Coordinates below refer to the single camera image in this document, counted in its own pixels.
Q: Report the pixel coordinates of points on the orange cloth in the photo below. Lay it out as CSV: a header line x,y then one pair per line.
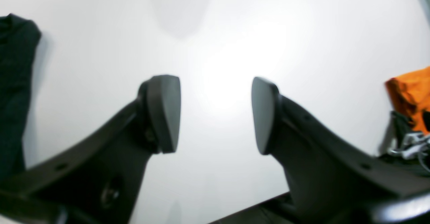
x,y
410,95

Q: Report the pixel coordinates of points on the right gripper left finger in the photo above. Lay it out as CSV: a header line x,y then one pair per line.
x,y
98,180

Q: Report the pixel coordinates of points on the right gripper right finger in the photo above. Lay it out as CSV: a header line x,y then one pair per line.
x,y
329,180

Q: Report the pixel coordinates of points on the black t-shirt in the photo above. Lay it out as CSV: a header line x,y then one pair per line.
x,y
19,39

